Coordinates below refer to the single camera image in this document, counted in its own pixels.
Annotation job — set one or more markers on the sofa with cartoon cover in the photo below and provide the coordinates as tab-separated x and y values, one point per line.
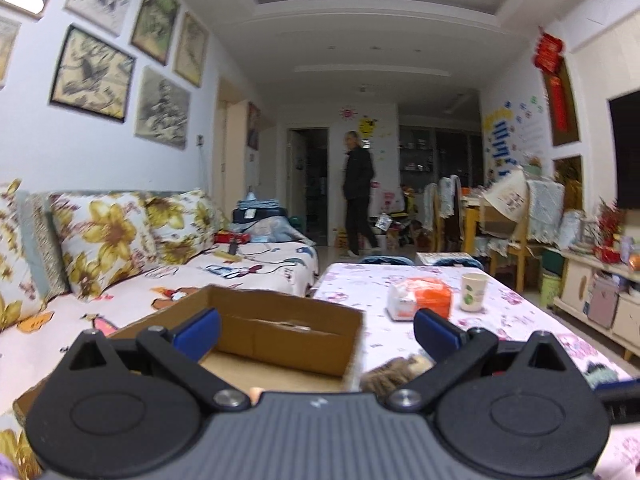
33	271

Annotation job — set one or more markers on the orange tissue pack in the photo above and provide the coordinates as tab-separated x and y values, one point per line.
408	296

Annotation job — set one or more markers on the framed pencil portrait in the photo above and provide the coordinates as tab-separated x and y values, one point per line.
163	110

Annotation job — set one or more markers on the framed cartoon drawing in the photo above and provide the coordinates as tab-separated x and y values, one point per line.
92	76

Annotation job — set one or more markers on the pink cartoon tablecloth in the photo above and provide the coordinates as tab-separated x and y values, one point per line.
505	313

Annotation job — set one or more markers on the brown ribbed plush hat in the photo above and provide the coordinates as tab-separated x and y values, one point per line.
386	378

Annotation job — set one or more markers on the white tv cabinet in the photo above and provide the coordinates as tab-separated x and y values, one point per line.
603	296

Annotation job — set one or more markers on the white paper cup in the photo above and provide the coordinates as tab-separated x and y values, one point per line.
473	286

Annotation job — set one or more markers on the floral sofa cushion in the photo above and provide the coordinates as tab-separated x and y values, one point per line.
183	224
105	239

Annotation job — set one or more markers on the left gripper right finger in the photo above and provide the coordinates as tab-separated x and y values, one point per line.
458	355

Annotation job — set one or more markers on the person in black clothes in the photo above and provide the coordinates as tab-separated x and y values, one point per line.
358	175

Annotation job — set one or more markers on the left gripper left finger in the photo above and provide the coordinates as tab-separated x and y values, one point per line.
175	353

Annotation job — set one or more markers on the wooden chair with cloth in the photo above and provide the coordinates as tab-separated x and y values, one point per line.
521	214

